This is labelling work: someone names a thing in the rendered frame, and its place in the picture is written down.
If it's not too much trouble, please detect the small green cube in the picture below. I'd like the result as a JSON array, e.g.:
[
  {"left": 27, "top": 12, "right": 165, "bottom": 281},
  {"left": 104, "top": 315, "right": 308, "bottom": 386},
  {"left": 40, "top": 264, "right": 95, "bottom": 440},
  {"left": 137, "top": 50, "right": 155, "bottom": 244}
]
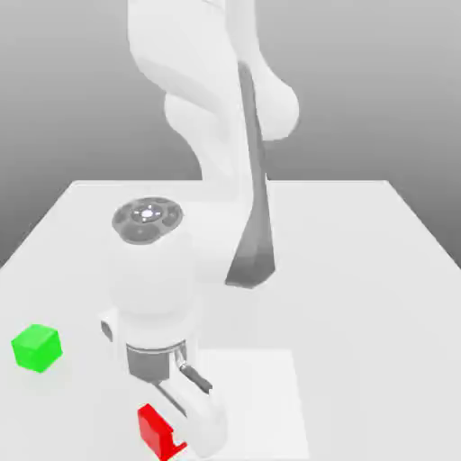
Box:
[{"left": 10, "top": 323, "right": 64, "bottom": 375}]

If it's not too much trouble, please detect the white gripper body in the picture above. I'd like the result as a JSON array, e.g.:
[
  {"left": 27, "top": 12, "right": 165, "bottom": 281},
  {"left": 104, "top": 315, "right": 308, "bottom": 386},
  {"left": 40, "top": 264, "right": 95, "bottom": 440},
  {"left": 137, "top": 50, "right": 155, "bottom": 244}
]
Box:
[{"left": 153, "top": 369, "right": 230, "bottom": 458}]

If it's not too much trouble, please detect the small red cube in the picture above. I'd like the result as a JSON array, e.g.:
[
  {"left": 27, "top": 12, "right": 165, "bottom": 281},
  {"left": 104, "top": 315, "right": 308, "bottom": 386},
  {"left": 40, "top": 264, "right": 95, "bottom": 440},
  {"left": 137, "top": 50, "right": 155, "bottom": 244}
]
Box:
[{"left": 137, "top": 402, "right": 189, "bottom": 461}]

